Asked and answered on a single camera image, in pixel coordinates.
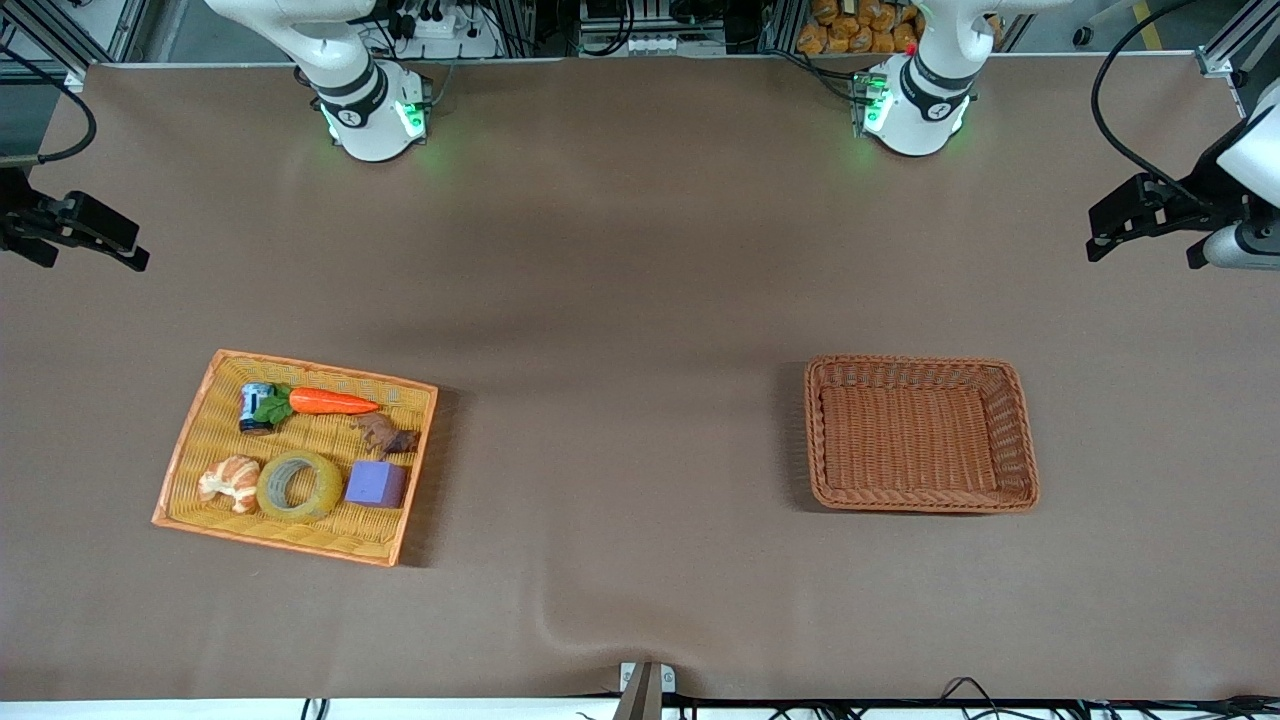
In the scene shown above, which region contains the white power strip with plugs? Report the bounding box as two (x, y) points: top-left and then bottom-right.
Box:
(385, 0), (501, 59)

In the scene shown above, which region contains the pile of orange bread toys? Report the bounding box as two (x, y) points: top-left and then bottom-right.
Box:
(797, 0), (1006, 57)

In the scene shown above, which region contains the black cable bundle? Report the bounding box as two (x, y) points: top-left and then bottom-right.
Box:
(680, 678), (1280, 720)

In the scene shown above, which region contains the yellow woven tray orange rim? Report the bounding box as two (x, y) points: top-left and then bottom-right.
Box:
(152, 348), (439, 568)

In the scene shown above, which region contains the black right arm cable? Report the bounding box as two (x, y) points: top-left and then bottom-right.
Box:
(0, 45), (98, 168)

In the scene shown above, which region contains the toy croissant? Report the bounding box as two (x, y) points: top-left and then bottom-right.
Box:
(197, 455), (263, 515)

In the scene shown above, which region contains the small blue white can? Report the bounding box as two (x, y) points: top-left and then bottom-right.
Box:
(238, 382), (276, 436)

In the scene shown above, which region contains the brown toy animal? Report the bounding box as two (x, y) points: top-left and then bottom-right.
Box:
(350, 412), (421, 461)

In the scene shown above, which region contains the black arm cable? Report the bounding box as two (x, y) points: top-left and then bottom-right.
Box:
(1090, 0), (1216, 211)
(0, 45), (98, 168)

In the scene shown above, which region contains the aluminium frame profile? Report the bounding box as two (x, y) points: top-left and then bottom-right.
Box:
(1195, 0), (1280, 116)
(0, 0), (151, 91)

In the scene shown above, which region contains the orange toy carrot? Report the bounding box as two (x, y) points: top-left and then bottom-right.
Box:
(252, 384), (383, 427)

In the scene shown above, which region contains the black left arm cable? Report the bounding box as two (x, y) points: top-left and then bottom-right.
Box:
(1090, 0), (1216, 211)

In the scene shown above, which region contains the yellow clear tape roll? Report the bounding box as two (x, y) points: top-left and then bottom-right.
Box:
(256, 450), (344, 524)

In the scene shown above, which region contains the purple cube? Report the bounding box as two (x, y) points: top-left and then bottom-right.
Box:
(344, 460), (409, 511)

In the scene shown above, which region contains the brown table cover mat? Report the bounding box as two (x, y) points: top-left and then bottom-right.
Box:
(0, 55), (1280, 701)

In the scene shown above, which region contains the brown wicker basket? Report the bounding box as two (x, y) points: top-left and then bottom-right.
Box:
(805, 354), (1041, 515)

